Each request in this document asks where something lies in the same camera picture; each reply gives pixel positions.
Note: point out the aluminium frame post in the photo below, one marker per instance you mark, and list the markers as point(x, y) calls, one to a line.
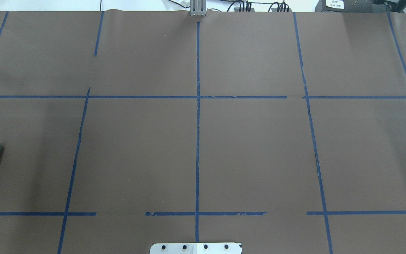
point(198, 8)

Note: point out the black box device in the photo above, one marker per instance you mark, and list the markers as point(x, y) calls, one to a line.
point(353, 6)

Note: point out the white pedestal column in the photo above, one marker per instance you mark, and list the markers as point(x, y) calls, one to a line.
point(197, 248)

